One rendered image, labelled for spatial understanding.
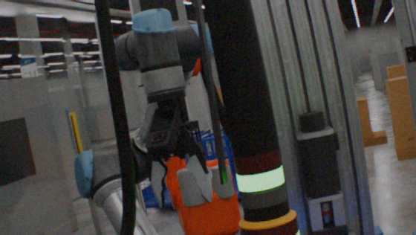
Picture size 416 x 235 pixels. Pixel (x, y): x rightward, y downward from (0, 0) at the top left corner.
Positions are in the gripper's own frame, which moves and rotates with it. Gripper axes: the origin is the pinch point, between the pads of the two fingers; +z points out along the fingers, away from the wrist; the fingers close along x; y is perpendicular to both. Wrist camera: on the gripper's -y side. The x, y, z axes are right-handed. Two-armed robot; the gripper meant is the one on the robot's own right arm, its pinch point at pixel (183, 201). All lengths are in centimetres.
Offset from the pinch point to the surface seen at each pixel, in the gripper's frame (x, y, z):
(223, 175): -22, -51, -14
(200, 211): 102, 308, 82
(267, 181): -26, -52, -13
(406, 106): -123, 695, 69
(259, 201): -25, -52, -12
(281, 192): -26, -51, -12
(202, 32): -23, -51, -24
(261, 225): -25, -53, -10
